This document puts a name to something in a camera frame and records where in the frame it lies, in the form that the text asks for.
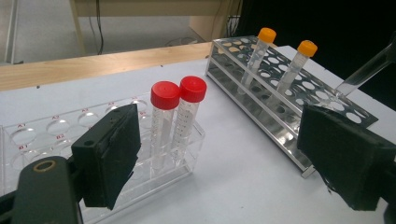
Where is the white floor cable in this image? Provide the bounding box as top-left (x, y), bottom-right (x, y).
top-left (164, 36), bottom-right (200, 48)

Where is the wooden table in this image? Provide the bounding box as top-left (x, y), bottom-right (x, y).
top-left (0, 41), bottom-right (278, 92)

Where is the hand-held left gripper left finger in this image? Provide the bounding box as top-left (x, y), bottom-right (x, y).
top-left (71, 103), bottom-right (142, 212)

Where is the clear glass test tube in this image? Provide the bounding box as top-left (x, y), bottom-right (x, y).
top-left (334, 41), bottom-right (394, 98)

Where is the orange cap test tube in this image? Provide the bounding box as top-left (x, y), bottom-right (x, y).
top-left (274, 39), bottom-right (318, 104)
top-left (237, 27), bottom-right (277, 96)

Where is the metal test tube rack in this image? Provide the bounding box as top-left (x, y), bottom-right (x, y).
top-left (205, 35), bottom-right (379, 180)

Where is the hanging black cable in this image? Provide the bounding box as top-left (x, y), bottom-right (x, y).
top-left (94, 0), bottom-right (105, 56)

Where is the white board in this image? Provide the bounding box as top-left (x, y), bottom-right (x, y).
top-left (0, 45), bottom-right (396, 224)

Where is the red cap test tube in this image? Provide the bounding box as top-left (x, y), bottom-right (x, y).
top-left (149, 80), bottom-right (181, 175)
top-left (171, 75), bottom-right (208, 166)

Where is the clear acrylic tube rack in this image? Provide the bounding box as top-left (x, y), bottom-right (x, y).
top-left (0, 92), bottom-right (206, 224)

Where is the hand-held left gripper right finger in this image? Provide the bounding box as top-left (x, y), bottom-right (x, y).
top-left (296, 103), bottom-right (396, 213)

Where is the pale wooden furniture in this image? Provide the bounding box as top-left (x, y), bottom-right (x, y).
top-left (68, 0), bottom-right (244, 57)

